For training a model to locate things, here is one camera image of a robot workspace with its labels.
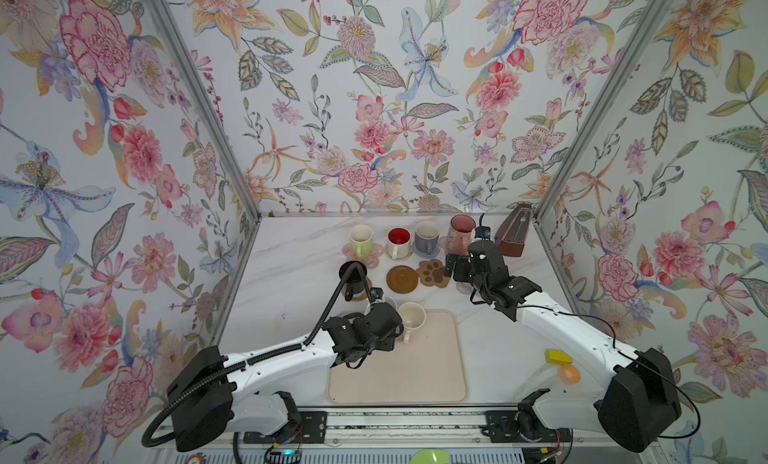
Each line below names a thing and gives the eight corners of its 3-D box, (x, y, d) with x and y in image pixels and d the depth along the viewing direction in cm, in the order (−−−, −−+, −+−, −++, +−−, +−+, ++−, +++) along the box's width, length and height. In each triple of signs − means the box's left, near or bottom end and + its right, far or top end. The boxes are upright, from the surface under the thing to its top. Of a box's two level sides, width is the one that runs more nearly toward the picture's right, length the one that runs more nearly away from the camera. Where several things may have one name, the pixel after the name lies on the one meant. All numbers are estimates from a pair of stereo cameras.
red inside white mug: (394, 265, 108) (394, 250, 101) (381, 246, 113) (381, 231, 107) (416, 255, 110) (418, 241, 104) (403, 238, 116) (404, 223, 110)
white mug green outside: (350, 268, 108) (347, 250, 100) (352, 242, 116) (350, 223, 107) (372, 268, 108) (371, 250, 100) (372, 242, 116) (372, 223, 107)
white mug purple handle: (416, 260, 110) (418, 245, 103) (414, 236, 117) (415, 220, 111) (438, 260, 110) (442, 245, 103) (435, 236, 117) (438, 220, 111)
